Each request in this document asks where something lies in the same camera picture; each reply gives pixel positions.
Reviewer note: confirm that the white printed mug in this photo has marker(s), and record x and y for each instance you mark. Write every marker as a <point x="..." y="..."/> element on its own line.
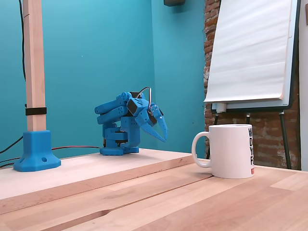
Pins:
<point x="228" y="151"/>

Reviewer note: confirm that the light wooden base board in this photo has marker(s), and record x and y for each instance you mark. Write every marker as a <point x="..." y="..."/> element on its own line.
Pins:
<point x="120" y="166"/>

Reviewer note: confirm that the white paper pad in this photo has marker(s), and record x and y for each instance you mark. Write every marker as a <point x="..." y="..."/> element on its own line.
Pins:
<point x="250" y="48"/>

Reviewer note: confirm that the flipchart easel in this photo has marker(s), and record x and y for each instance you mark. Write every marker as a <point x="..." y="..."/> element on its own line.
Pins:
<point x="285" y="130"/>

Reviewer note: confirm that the dark wall box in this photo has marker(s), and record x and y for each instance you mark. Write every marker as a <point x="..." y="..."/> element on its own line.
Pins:
<point x="174" y="2"/>

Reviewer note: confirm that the blue post base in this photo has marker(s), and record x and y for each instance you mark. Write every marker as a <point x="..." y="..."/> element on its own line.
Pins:
<point x="36" y="154"/>

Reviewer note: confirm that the wooden post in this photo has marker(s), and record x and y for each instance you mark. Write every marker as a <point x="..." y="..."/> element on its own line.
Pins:
<point x="34" y="60"/>

